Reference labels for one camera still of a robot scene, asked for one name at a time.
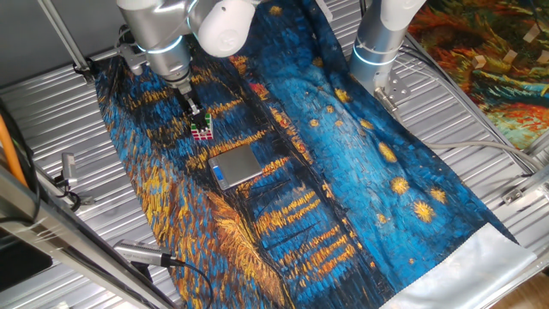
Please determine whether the blue starry night painted cloth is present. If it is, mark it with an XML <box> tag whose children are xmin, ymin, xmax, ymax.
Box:
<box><xmin>94</xmin><ymin>0</ymin><xmax>538</xmax><ymax>309</ymax></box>

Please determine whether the small grey camera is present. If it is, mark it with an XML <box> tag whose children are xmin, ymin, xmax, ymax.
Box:
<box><xmin>61</xmin><ymin>152</ymin><xmax>79</xmax><ymax>188</ymax></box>

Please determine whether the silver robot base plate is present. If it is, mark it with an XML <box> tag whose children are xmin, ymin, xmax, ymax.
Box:
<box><xmin>372</xmin><ymin>70</ymin><xmax>413</xmax><ymax>108</ymax></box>

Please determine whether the aluminium frame bar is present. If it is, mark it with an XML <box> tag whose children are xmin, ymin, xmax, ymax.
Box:
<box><xmin>0</xmin><ymin>167</ymin><xmax>172</xmax><ymax>309</ymax></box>

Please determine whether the aluminium profile bracket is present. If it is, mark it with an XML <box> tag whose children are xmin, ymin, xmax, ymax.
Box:
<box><xmin>501</xmin><ymin>165</ymin><xmax>549</xmax><ymax>207</ymax></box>

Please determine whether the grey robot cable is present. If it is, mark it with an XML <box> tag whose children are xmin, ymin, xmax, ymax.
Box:
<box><xmin>375</xmin><ymin>88</ymin><xmax>544</xmax><ymax>171</ymax></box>

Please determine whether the black camera cable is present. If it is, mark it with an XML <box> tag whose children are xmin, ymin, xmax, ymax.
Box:
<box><xmin>171</xmin><ymin>259</ymin><xmax>214</xmax><ymax>309</ymax></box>

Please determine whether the silver depth camera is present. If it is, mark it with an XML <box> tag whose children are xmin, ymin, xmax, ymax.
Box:
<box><xmin>113</xmin><ymin>239</ymin><xmax>184</xmax><ymax>270</ymax></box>

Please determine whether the silver digital pocket scale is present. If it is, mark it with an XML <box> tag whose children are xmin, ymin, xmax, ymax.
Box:
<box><xmin>208</xmin><ymin>144</ymin><xmax>263</xmax><ymax>191</ymax></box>

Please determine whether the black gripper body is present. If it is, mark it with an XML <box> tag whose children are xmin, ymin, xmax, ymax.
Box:
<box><xmin>178</xmin><ymin>88</ymin><xmax>199</xmax><ymax>112</ymax></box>

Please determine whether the white plastic strip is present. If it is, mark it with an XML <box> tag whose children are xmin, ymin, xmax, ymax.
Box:
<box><xmin>316</xmin><ymin>0</ymin><xmax>335</xmax><ymax>23</ymax></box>

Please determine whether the thin metal rod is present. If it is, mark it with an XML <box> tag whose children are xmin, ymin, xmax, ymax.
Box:
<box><xmin>36</xmin><ymin>0</ymin><xmax>95</xmax><ymax>85</ymax></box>

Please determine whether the black monitor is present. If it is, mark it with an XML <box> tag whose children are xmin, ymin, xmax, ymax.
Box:
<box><xmin>0</xmin><ymin>227</ymin><xmax>55</xmax><ymax>293</ymax></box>

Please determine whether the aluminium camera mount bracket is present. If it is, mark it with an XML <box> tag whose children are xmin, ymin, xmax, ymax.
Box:
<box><xmin>51</xmin><ymin>173</ymin><xmax>96</xmax><ymax>211</ymax></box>

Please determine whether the orange cable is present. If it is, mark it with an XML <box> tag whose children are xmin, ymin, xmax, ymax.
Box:
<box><xmin>0</xmin><ymin>115</ymin><xmax>29</xmax><ymax>188</ymax></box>

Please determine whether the green white red Rubik's cube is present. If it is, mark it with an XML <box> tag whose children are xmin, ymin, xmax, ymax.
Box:
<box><xmin>190</xmin><ymin>113</ymin><xmax>214</xmax><ymax>142</ymax></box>

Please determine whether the thick black cable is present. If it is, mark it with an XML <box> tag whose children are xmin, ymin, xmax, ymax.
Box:
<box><xmin>0</xmin><ymin>98</ymin><xmax>42</xmax><ymax>224</ymax></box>

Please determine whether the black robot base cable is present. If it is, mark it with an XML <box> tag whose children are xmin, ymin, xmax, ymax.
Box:
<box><xmin>398</xmin><ymin>45</ymin><xmax>535</xmax><ymax>177</ymax></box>

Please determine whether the orange teal painted cloth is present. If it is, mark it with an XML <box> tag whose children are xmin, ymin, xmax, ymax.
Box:
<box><xmin>407</xmin><ymin>0</ymin><xmax>549</xmax><ymax>151</ymax></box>

